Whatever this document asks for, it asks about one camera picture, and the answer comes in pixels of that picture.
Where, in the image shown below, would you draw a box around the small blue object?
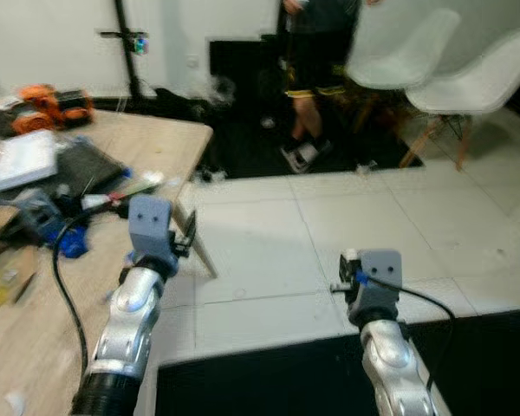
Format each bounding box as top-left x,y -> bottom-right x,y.
52,225 -> 90,260

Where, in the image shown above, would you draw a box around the dark carpet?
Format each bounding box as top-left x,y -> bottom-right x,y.
95,85 -> 520,180

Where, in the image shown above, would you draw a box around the black flat pad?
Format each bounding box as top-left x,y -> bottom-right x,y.
33,139 -> 128,205

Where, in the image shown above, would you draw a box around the black floor mat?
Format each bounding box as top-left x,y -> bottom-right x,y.
406,307 -> 520,416
155,324 -> 421,416

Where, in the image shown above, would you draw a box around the grey and blue device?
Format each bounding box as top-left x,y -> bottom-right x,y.
7,191 -> 63,249

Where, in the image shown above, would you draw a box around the black box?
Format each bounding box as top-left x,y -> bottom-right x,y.
209,38 -> 289,98

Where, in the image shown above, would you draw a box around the white flat box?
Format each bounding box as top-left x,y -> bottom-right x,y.
0,130 -> 61,192

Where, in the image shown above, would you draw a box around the light wooden table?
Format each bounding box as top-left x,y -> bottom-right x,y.
0,108 -> 218,416

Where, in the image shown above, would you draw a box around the orange and black power tool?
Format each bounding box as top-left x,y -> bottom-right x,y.
13,83 -> 95,133

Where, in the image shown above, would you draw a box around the black tripod pole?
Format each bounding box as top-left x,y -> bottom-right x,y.
99,0 -> 153,101

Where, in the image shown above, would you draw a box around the person in black shorts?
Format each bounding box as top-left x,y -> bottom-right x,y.
279,0 -> 366,173

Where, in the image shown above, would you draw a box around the white shell chair wooden legs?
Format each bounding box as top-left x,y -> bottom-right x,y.
346,0 -> 462,131
399,29 -> 520,171

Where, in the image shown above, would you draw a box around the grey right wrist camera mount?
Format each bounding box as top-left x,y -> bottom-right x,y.
357,250 -> 405,293

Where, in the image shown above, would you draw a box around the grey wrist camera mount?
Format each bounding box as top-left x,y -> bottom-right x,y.
357,250 -> 405,293
127,195 -> 173,266

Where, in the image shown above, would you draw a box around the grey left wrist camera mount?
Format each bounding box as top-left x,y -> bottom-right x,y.
127,195 -> 173,266

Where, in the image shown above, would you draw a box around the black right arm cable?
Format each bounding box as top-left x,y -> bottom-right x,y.
364,276 -> 458,393

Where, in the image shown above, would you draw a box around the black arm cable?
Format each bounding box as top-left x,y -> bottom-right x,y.
50,204 -> 133,375
364,276 -> 458,393

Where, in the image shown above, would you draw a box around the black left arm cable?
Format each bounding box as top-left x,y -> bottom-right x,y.
50,204 -> 133,375

